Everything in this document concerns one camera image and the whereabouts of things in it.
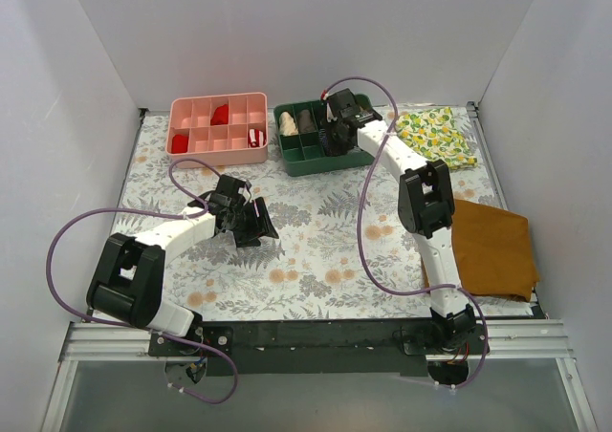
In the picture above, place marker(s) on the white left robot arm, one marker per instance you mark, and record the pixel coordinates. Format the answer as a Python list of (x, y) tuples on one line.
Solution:
[(128, 283)]

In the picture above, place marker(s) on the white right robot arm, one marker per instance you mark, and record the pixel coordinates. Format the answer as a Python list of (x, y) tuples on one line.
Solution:
[(425, 208)]

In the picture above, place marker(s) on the red rolled sock top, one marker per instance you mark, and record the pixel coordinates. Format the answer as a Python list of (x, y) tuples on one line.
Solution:
[(220, 115)]

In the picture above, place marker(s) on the navy striped underwear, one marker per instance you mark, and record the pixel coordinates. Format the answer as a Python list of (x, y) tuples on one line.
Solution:
[(324, 141)]

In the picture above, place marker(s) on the mustard brown folded cloth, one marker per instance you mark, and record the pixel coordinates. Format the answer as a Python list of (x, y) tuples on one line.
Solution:
[(486, 250)]

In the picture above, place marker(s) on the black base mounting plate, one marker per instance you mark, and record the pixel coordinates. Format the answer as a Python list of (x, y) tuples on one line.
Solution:
[(350, 346)]

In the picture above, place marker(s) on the lemon print folded cloth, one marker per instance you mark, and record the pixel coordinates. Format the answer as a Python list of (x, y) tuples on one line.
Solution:
[(433, 134)]

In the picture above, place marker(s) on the pink divided organizer box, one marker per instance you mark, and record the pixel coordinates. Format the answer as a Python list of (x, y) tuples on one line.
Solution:
[(218, 145)]

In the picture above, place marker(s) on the grey rolled underwear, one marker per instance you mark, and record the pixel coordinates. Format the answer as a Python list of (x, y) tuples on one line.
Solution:
[(305, 122)]

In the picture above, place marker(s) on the red rolled sock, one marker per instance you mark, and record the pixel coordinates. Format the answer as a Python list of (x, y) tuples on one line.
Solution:
[(179, 144), (220, 115)]

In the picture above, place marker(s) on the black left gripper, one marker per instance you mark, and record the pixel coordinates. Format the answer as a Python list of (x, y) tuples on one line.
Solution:
[(253, 223)]

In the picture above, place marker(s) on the floral patterned table mat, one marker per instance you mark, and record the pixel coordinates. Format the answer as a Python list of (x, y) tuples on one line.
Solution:
[(314, 269)]

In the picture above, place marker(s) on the cream rolled underwear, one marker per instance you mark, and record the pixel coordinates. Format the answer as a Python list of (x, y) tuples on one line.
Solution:
[(287, 126)]

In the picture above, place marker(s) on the red rolled sock bottom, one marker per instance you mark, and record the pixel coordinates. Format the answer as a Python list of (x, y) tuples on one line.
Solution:
[(179, 144)]

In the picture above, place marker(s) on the red white striped sock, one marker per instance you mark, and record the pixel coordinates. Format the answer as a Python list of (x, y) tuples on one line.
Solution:
[(256, 138)]

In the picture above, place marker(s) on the green divided organizer box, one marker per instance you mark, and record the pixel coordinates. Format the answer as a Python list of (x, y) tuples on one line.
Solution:
[(307, 154)]

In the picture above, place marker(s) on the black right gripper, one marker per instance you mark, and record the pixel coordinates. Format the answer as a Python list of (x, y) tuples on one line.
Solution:
[(332, 136)]

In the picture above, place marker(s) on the aluminium frame rail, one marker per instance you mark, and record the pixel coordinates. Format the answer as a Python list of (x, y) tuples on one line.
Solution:
[(508, 339)]

